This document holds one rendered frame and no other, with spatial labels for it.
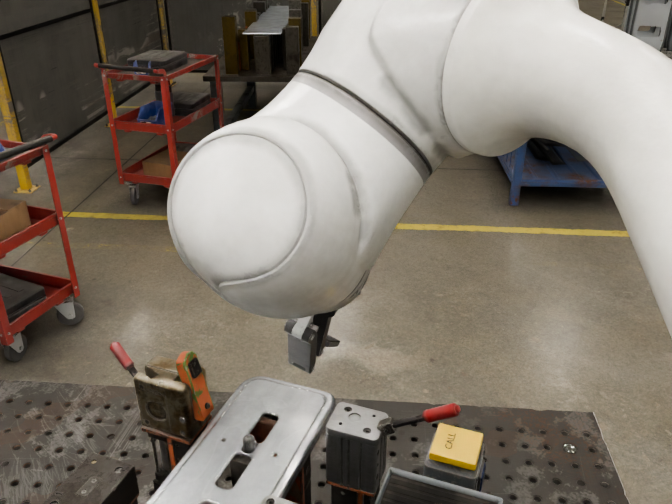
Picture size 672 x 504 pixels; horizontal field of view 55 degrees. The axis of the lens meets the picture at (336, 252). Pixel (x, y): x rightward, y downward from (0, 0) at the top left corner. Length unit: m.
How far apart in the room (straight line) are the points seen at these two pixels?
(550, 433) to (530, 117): 1.34
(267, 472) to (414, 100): 0.80
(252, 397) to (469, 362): 1.89
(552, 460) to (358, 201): 1.28
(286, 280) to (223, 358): 2.68
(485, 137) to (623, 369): 2.82
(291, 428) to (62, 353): 2.20
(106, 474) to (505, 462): 0.87
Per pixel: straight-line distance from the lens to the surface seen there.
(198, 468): 1.09
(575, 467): 1.59
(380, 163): 0.35
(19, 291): 3.24
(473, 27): 0.33
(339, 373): 2.86
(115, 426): 1.66
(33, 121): 5.37
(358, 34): 0.36
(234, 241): 0.30
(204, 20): 7.91
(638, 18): 8.80
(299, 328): 0.55
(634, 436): 2.81
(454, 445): 0.88
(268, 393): 1.20
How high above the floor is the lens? 1.77
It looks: 28 degrees down
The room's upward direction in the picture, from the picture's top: straight up
